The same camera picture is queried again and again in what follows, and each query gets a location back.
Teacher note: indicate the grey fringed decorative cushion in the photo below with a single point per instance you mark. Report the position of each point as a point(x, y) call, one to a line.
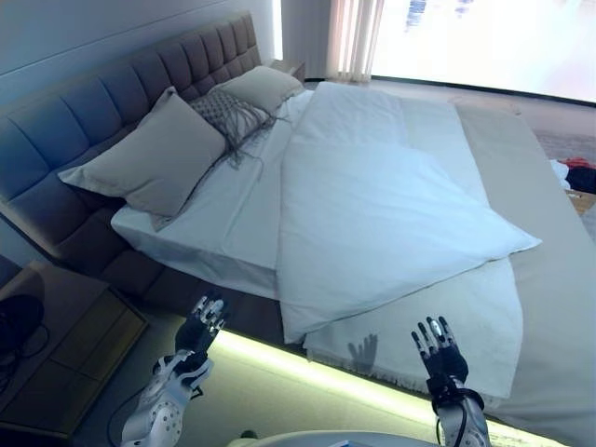
point(228, 114)

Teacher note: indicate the pale pink curtain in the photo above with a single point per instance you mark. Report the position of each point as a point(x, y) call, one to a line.
point(354, 37)

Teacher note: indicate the small wooden bedside table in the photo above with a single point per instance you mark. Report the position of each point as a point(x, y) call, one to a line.
point(291, 67)

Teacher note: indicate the wooden nightstand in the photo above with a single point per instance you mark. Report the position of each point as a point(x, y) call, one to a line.
point(79, 344)

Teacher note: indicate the red and black clothes pile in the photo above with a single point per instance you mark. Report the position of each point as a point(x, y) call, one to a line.
point(577, 170)

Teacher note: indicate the white duvet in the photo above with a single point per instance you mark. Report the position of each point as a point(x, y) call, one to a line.
point(372, 200)

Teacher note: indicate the small beige pillow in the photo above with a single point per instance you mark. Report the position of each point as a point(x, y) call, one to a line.
point(261, 86)

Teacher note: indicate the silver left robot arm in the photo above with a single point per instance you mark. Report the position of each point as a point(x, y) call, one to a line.
point(163, 410)

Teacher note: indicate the large beige pillow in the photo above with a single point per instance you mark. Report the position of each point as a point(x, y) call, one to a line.
point(153, 158)

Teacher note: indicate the beige bedspread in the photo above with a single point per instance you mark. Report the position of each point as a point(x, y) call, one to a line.
point(549, 242)

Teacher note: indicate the white bed sheet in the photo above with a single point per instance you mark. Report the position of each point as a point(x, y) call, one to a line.
point(219, 223)

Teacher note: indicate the silver robot torso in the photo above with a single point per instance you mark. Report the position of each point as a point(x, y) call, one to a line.
point(335, 440)

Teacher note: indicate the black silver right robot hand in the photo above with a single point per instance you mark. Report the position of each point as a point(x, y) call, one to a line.
point(444, 361)

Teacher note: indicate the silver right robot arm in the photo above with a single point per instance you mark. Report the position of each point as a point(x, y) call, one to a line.
point(470, 419)

